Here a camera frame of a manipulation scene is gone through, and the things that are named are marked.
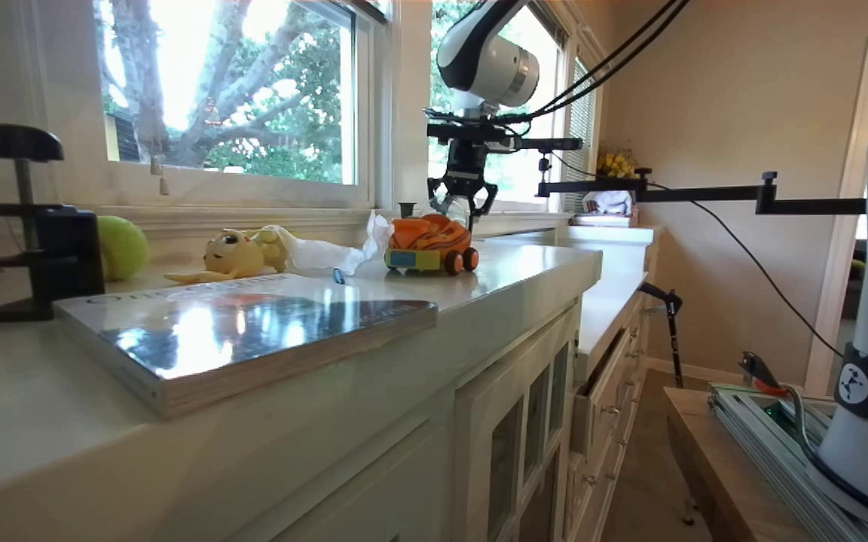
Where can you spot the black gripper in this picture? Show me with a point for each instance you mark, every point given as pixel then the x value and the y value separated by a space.
pixel 467 159

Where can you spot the orange toy train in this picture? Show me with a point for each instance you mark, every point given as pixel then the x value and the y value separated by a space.
pixel 433 245

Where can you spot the white framed glass window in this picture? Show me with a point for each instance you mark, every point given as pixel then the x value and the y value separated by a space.
pixel 243 81
pixel 545 92

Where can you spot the white plastic bag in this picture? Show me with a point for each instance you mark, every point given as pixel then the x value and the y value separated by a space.
pixel 324 250

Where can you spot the yellow decoration on shelf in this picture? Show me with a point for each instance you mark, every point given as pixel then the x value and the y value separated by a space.
pixel 617 164

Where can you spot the white glass door cabinet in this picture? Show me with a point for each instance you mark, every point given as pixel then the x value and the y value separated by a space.
pixel 514 433

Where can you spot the yellow plush toy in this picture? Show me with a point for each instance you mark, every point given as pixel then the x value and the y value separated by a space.
pixel 231 254

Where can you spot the black tripod stand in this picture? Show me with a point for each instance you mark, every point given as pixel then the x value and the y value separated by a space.
pixel 670 320

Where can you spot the white drawer cabinet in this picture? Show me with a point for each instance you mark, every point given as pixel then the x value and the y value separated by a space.
pixel 610 402

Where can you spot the shiny hardcover book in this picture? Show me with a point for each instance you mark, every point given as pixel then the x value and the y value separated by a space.
pixel 243 337

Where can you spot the green tennis ball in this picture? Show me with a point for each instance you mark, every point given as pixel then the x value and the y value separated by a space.
pixel 121 245

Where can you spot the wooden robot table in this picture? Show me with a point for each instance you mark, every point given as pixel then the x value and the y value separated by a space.
pixel 726 471

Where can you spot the black table clamp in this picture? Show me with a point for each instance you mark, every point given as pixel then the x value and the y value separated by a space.
pixel 61 250

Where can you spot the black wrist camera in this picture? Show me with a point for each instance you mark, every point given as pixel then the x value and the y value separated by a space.
pixel 467 127

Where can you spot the black stereo camera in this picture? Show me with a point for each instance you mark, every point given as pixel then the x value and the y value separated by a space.
pixel 555 142

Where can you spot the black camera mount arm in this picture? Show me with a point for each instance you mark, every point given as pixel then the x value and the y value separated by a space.
pixel 706 190

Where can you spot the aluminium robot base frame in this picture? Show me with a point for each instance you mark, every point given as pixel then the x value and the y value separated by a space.
pixel 786 453

